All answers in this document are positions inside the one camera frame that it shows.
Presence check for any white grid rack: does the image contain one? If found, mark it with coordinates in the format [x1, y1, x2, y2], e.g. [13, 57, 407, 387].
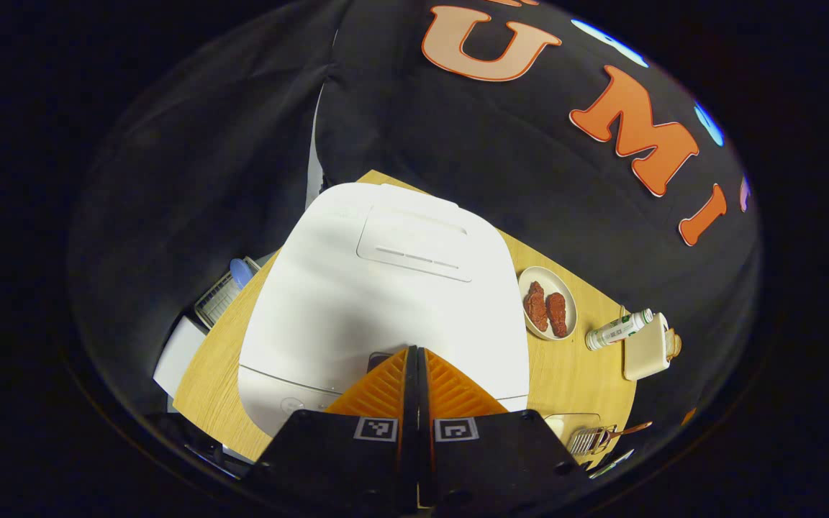
[195, 268, 262, 329]

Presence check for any metal wire chopstick holder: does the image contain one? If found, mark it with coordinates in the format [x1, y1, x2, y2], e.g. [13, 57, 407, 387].
[569, 424, 617, 458]

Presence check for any white rice cooker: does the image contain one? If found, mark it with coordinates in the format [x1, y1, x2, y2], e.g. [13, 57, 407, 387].
[237, 182, 530, 438]

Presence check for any white box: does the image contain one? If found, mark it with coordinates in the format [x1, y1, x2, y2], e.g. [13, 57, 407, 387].
[153, 317, 208, 398]

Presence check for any white toaster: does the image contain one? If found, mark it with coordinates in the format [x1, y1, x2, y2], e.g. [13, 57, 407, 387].
[623, 312, 672, 381]

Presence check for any red meat piece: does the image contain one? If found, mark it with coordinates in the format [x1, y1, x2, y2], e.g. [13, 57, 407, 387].
[545, 291, 568, 338]
[522, 281, 549, 332]

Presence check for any white round plate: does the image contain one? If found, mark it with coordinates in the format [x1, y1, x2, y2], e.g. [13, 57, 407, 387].
[517, 266, 578, 341]

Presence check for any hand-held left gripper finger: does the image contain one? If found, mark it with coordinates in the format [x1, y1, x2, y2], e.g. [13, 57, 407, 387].
[418, 347, 592, 515]
[253, 345, 419, 515]

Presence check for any brown wooden spoon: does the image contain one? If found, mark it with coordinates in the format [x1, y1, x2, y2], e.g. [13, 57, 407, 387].
[605, 422, 653, 441]

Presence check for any white drink bottle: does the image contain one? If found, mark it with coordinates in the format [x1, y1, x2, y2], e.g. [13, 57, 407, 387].
[586, 309, 654, 352]

